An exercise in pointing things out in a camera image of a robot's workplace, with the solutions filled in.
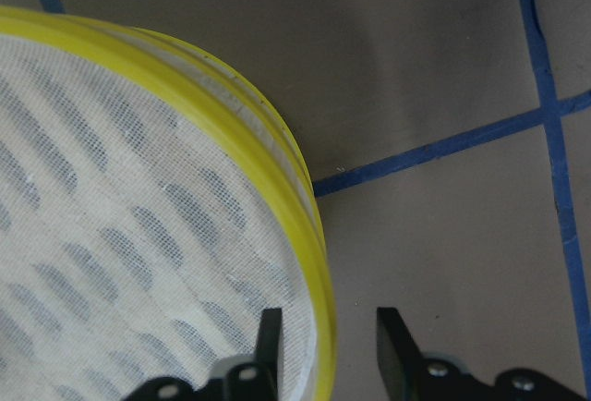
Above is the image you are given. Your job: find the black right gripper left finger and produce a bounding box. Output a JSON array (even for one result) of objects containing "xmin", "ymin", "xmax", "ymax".
[{"xmin": 254, "ymin": 308, "xmax": 282, "ymax": 400}]

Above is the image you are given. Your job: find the yellow steamer basket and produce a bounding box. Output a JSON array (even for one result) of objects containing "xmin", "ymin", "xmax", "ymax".
[
  {"xmin": 1, "ymin": 6, "xmax": 336, "ymax": 400},
  {"xmin": 133, "ymin": 26, "xmax": 324, "ymax": 254}
]

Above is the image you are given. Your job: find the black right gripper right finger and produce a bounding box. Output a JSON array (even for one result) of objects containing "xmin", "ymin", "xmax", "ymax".
[{"xmin": 377, "ymin": 307, "xmax": 424, "ymax": 400}]

